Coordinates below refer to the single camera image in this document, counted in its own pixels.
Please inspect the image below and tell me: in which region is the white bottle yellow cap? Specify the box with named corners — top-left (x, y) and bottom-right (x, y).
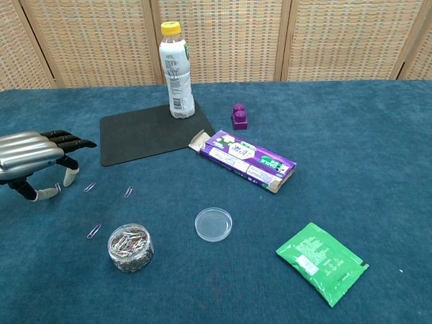
top-left (159, 21), bottom-right (196, 119)

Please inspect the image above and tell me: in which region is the clear round plastic lid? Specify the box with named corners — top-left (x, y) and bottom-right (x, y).
top-left (194, 207), bottom-right (234, 242)

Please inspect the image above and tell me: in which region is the green foil packet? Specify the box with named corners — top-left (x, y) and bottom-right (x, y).
top-left (275, 222), bottom-right (370, 308)

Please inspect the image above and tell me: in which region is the clear jar of paper clips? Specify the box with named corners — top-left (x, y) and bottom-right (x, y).
top-left (107, 223), bottom-right (155, 273)

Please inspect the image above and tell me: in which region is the purple toothpaste carton box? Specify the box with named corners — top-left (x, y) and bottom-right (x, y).
top-left (188, 129), bottom-right (298, 194)

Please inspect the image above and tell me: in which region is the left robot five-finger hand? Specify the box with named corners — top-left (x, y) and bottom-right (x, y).
top-left (0, 130), bottom-right (98, 203)

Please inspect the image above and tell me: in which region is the black square mat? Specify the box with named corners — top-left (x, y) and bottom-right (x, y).
top-left (99, 101), bottom-right (217, 167)

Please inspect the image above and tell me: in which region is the purple toy block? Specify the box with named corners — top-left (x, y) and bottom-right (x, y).
top-left (231, 103), bottom-right (250, 132)

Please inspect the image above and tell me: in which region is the woven folding screen panel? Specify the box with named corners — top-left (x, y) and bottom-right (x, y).
top-left (0, 0), bottom-right (65, 92)
top-left (20, 0), bottom-right (163, 88)
top-left (391, 13), bottom-right (432, 81)
top-left (150, 0), bottom-right (292, 84)
top-left (281, 0), bottom-right (430, 82)

